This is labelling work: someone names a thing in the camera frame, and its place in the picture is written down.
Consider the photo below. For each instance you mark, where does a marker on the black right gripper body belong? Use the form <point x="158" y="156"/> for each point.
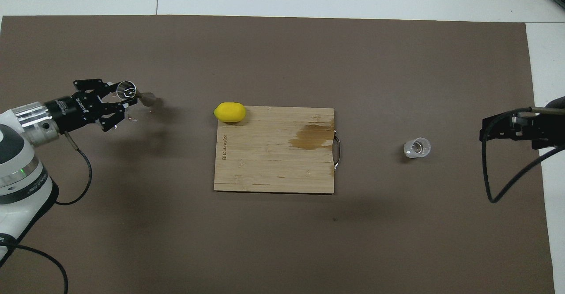
<point x="551" y="126"/>

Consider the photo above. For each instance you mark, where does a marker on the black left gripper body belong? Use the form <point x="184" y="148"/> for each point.
<point x="75" y="108"/>

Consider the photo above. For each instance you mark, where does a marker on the steel jigger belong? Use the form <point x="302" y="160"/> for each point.
<point x="148" y="98"/>

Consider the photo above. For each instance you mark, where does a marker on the clear glass cup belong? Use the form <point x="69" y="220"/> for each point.
<point x="417" y="147"/>

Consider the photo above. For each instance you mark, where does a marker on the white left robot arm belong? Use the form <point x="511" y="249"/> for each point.
<point x="17" y="170"/>

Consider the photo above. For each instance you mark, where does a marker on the yellow lemon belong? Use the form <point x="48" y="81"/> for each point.
<point x="229" y="112"/>

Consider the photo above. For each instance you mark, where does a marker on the wooden cutting board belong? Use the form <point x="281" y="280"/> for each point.
<point x="265" y="161"/>

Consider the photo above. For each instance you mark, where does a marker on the brown table mat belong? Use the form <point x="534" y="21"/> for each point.
<point x="265" y="241"/>

